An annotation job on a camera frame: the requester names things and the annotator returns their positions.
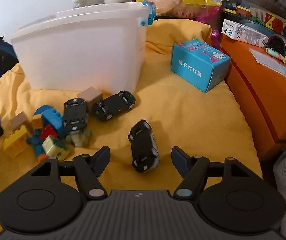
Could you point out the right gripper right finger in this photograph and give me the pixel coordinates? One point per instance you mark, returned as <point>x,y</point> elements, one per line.
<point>192,170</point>

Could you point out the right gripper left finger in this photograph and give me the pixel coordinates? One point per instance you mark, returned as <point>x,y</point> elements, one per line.
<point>88,169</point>

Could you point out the tan wooden cube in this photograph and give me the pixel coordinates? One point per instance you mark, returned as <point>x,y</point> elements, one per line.
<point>91,96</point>

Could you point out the small tan cube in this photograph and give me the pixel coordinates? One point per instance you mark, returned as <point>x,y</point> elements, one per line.
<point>19,120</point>

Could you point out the yellow toy brick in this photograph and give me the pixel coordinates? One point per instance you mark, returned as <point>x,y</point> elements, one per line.
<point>16,142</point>

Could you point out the green dinosaur toy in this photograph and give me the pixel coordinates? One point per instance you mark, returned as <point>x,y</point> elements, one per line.
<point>79,138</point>

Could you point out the cream block with hole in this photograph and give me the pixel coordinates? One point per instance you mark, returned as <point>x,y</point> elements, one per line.
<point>53,147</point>

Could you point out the teal orange toy figure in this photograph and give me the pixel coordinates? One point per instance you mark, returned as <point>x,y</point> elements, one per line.
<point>36,142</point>

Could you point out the upside-down black toy car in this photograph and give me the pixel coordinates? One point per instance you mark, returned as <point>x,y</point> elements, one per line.
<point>75,115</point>

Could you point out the red toy block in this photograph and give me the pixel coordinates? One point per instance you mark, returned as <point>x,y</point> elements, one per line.
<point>47,131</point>

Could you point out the large blue toy brick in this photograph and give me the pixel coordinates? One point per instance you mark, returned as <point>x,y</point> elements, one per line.
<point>52,117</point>

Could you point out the teal cardboard box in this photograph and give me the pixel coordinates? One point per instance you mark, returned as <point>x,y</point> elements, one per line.
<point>199,64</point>

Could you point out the orange cabinet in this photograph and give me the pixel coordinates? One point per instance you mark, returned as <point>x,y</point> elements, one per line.
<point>261,95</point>

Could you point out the translucent white plastic bin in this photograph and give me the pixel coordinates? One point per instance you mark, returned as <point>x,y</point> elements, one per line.
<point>100,46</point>

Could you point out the white printed carton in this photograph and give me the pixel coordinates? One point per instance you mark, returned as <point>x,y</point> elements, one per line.
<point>242,33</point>

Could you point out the colourful wooden toy set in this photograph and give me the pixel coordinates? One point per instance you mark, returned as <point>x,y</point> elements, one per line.
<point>253,16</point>

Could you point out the yellow red snack bag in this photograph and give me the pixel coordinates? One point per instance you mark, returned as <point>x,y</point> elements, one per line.
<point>199,10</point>

